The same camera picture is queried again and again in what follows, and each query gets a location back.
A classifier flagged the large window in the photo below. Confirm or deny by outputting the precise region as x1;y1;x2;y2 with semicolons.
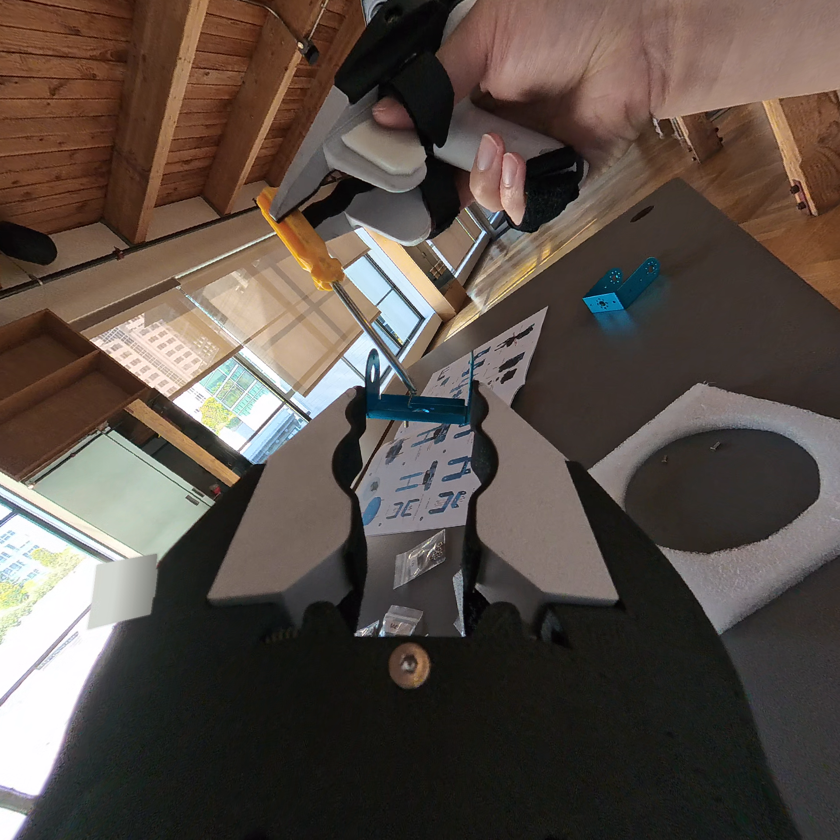
0;256;427;815

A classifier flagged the large beige roller blind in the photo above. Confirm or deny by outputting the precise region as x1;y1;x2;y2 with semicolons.
177;226;382;398

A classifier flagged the blue metal U bracket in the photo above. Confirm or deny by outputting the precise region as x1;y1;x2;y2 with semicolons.
364;349;476;424

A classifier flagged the printed assembly instruction sheet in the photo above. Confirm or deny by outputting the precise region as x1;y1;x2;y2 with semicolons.
360;307;549;538

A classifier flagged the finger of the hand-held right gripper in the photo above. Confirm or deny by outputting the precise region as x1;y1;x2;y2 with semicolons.
303;172;439;248
271;85;383;222

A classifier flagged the yellow handled screwdriver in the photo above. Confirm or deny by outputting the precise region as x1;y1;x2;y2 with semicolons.
256;187;416;396

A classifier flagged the dark desk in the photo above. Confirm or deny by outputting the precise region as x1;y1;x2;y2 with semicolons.
357;177;840;840

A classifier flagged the wooden wall shelf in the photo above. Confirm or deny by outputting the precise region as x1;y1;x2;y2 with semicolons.
0;308;155;483

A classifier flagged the blue perforated metal bracket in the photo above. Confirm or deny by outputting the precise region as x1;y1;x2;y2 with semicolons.
582;257;661;316

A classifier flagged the person's right forearm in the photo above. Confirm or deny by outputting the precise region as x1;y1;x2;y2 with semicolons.
650;0;840;122

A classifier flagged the white foam packing ring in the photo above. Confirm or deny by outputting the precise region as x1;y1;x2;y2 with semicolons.
587;384;840;635

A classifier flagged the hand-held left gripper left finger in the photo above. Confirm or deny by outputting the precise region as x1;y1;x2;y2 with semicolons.
206;386;368;636

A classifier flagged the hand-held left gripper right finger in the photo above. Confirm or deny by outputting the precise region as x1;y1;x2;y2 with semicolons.
462;384;619;636

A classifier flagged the person's right hand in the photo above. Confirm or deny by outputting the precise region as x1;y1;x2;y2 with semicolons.
371;0;664;225

